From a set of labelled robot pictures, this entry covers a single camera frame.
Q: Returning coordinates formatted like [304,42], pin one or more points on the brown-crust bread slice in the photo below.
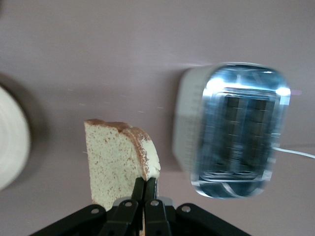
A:
[110,157]

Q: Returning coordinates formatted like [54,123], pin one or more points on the round wooden plate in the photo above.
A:
[12,137]

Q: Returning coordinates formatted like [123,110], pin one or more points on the brown table mat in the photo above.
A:
[123,61]

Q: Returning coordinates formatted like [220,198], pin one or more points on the beige chrome two-slot toaster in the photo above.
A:
[233,132]

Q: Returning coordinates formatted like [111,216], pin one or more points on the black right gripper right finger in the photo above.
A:
[157,218]

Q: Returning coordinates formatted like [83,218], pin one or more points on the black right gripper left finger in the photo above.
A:
[123,218]

